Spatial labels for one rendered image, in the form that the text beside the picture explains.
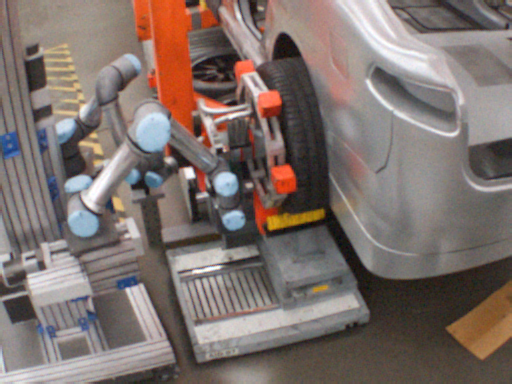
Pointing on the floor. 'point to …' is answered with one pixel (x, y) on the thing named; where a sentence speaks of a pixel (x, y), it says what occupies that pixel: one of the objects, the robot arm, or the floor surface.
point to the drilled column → (152, 222)
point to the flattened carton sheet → (486, 324)
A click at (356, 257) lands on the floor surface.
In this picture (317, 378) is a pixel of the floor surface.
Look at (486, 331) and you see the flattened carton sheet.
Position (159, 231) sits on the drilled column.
